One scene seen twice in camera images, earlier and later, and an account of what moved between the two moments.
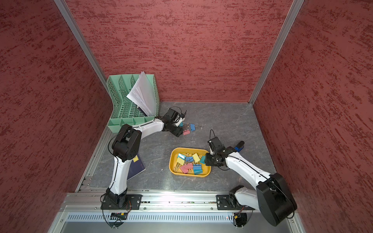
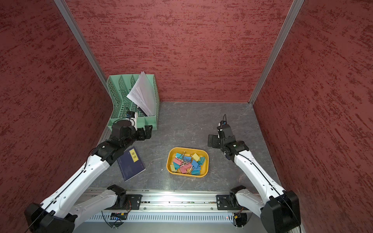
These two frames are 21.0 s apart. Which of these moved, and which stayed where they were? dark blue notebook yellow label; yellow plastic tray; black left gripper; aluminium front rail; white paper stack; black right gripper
Moved: yellow plastic tray; black right gripper; black left gripper
Stayed: aluminium front rail; white paper stack; dark blue notebook yellow label
